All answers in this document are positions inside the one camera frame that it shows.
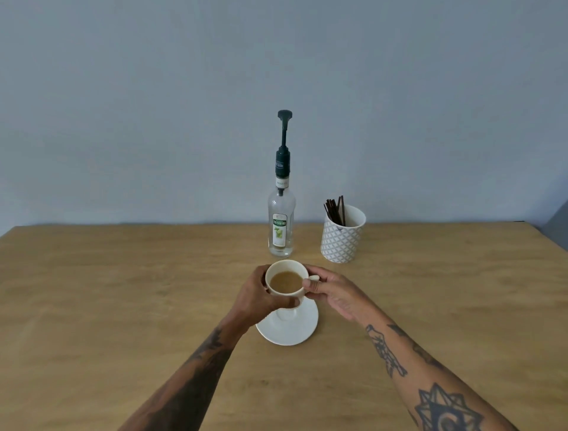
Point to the person's right hand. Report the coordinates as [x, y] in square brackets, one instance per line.
[339, 293]

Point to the person's left hand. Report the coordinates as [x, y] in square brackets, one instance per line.
[250, 299]

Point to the person's left thumb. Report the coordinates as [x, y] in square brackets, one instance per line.
[286, 303]

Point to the person's right thumb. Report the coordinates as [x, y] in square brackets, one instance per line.
[311, 286]

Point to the white coffee cup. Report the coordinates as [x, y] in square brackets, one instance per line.
[284, 266]

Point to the person's left forearm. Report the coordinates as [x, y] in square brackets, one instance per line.
[195, 377]

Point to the person's right forearm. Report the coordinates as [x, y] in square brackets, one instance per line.
[426, 373]

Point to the light brown coffee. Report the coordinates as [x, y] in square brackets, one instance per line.
[286, 282]

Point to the white saucer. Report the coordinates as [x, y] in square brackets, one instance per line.
[288, 334]

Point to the white patterned holder cup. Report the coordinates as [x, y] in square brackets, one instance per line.
[341, 244]

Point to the clear glass syrup bottle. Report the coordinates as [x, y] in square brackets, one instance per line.
[281, 222]

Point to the bundle of dark stir sticks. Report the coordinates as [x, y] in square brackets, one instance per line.
[335, 211]

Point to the dark green pump dispenser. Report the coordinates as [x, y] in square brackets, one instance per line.
[282, 162]

